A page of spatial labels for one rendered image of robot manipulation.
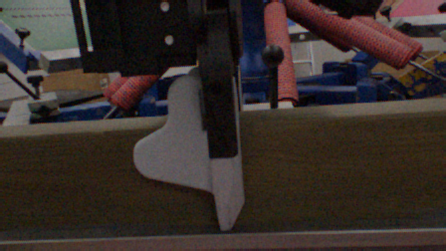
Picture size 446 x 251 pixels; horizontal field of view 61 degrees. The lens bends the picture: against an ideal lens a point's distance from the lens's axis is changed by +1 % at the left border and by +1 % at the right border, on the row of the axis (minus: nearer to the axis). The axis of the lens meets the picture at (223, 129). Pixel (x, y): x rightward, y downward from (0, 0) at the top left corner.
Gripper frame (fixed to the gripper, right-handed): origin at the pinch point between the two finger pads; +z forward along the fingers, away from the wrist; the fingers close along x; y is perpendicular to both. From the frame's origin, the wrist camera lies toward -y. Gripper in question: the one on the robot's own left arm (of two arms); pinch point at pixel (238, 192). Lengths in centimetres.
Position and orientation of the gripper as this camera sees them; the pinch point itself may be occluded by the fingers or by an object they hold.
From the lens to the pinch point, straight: 24.7
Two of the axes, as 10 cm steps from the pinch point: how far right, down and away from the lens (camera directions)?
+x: -0.8, 2.7, -9.6
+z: 0.9, 9.6, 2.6
